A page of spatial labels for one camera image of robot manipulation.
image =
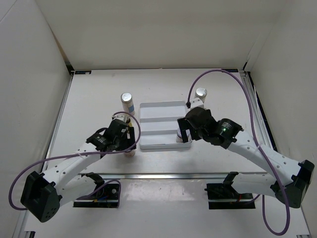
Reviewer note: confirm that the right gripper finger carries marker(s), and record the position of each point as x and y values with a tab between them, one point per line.
182	124
193	132

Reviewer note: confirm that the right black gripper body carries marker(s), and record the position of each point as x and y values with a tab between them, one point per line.
201	136

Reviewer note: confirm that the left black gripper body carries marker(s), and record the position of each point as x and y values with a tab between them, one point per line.
122	143

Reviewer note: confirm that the tall white-bead jar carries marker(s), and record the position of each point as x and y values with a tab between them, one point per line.
127	103
201	93

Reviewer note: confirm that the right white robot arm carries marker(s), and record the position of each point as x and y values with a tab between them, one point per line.
288	180

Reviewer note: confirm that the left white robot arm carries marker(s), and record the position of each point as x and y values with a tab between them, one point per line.
43	194

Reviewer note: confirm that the white divided tray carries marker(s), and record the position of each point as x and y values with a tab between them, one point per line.
158	122

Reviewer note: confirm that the right black corner label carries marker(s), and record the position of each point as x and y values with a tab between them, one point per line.
232	70

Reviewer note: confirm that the black corner label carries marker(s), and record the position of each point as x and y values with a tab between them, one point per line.
83	72
232	70

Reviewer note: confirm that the left black corner label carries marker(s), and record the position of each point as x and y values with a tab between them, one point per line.
83	72

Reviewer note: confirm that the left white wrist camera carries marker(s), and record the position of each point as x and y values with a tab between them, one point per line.
121	117

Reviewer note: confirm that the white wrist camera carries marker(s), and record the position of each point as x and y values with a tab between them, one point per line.
194	103
121	117

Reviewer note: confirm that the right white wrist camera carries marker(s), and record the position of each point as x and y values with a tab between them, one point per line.
194	103

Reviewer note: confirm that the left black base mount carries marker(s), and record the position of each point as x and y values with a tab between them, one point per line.
106	194

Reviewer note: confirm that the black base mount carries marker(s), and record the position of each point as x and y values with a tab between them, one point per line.
106	194
222	196

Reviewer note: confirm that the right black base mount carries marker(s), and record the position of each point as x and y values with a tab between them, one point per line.
222	196

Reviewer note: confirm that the aluminium front rail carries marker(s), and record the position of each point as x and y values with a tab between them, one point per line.
165	176

